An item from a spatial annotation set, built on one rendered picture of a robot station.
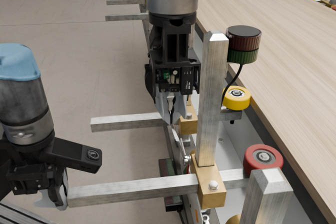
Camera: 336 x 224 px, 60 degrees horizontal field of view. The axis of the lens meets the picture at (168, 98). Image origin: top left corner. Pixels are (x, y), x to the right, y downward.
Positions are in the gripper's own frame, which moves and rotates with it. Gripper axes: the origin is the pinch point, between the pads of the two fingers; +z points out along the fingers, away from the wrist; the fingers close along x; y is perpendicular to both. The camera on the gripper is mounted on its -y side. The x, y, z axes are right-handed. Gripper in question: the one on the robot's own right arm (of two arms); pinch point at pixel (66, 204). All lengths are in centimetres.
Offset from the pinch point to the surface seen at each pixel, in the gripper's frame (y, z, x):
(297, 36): -84, -7, -64
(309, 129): -57, -7, -8
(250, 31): -36, -35, -3
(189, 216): -27.2, 12.6, -1.8
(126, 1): -16, -1, -149
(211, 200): -29.9, -2.2, 4.9
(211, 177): -30.8, -4.4, 1.0
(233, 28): -33.6, -34.8, -5.1
